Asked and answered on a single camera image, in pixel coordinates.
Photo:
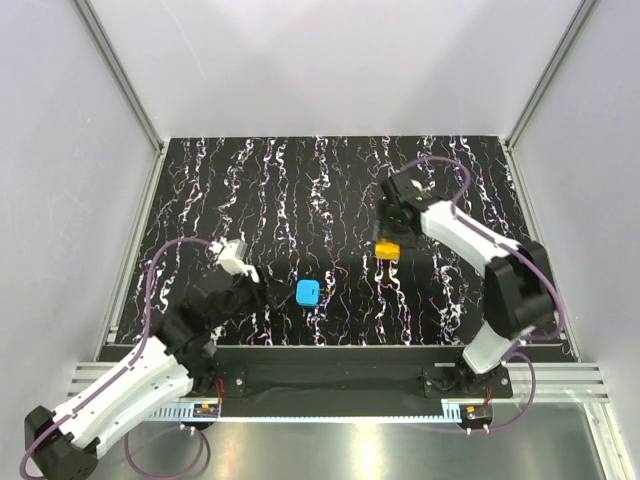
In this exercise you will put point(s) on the left aluminium frame post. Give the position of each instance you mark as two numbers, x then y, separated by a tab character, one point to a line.
107	52

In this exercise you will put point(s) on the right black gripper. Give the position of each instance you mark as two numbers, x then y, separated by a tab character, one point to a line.
383	231

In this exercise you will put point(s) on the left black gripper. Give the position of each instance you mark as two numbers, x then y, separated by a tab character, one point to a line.
266	295

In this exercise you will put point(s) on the blue folding extension socket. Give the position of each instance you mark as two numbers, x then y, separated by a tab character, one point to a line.
307	292

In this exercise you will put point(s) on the yellow socket cube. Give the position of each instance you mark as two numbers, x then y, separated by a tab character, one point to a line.
387	251

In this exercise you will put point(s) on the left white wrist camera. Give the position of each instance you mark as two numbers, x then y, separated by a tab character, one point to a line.
230	257

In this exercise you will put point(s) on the aluminium frame post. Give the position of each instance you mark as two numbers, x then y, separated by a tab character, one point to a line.
560	54
107	52

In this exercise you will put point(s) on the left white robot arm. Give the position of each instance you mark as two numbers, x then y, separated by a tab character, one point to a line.
176	360

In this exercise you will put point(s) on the right aluminium frame post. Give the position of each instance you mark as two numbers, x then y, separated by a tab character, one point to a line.
560	54

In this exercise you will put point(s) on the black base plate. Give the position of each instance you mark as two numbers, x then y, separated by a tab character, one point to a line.
302	382

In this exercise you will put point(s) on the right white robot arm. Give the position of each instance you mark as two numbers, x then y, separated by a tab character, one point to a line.
519	293

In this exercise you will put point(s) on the slotted cable duct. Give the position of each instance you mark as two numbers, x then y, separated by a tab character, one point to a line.
186	412

